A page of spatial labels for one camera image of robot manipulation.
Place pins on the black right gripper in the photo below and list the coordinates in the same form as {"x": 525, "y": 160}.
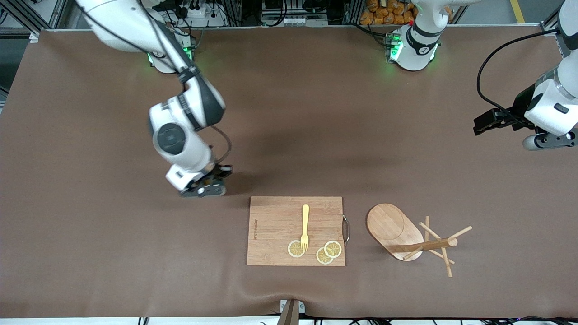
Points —
{"x": 221, "y": 171}

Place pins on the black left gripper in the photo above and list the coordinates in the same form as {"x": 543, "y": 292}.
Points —
{"x": 520, "y": 109}

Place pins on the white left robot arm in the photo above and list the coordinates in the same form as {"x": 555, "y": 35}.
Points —
{"x": 553, "y": 108}

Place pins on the wooden mug tree rack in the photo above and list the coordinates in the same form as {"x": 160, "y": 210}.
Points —
{"x": 388, "y": 225}

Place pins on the black electronics rack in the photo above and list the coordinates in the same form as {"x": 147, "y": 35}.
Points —
{"x": 275, "y": 6}

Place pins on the bamboo cutting board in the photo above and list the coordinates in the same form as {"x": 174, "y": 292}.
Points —
{"x": 271, "y": 212}

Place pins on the yellow plastic fork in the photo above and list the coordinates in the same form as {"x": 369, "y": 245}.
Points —
{"x": 305, "y": 216}

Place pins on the lemon slice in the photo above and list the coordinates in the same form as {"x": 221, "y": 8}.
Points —
{"x": 335, "y": 249}
{"x": 321, "y": 258}
{"x": 293, "y": 249}

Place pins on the brown table mat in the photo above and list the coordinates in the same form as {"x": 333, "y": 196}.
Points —
{"x": 135, "y": 271}

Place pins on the orange snack packets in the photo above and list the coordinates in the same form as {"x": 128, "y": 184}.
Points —
{"x": 384, "y": 13}

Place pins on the white power strip with plugs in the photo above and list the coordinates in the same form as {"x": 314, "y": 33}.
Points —
{"x": 207, "y": 13}

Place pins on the long white power strip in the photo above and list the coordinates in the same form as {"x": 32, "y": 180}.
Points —
{"x": 293, "y": 21}

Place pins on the aluminium frame post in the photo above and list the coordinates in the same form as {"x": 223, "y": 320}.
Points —
{"x": 553, "y": 20}
{"x": 49, "y": 13}

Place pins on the grey mounting bracket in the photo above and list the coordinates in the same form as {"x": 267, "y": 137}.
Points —
{"x": 300, "y": 307}

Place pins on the brown camera pole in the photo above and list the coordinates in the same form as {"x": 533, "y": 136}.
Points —
{"x": 289, "y": 316}

